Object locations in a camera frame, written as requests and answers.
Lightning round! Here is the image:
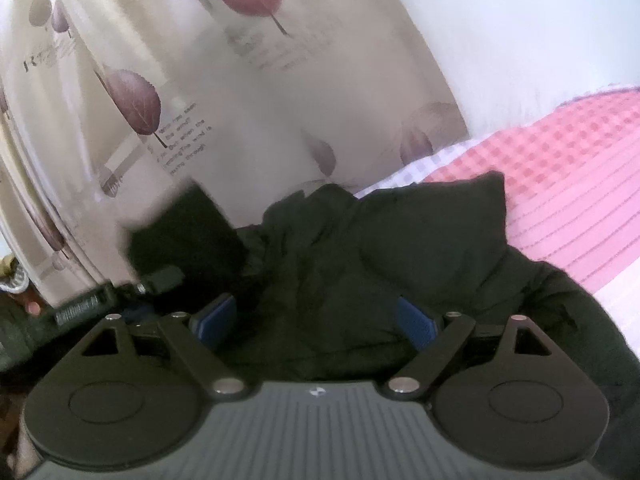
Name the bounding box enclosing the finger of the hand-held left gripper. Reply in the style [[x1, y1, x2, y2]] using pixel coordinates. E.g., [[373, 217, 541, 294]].
[[115, 266, 187, 297]]

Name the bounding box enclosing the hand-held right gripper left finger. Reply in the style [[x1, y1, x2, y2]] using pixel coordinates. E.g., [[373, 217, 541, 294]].
[[79, 293, 249, 402]]

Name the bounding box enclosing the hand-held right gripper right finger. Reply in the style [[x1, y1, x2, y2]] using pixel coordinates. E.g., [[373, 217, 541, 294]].
[[387, 296, 557, 402]]

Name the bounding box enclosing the dark green jacket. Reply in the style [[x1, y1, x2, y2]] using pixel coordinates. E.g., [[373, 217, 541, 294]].
[[0, 170, 640, 480]]

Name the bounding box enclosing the beige leaf print curtain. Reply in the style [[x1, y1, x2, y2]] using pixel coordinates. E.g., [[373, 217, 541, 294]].
[[0, 0, 472, 312]]

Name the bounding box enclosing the pink checked bedsheet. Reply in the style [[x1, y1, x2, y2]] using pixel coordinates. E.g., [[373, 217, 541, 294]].
[[356, 82, 640, 361]]

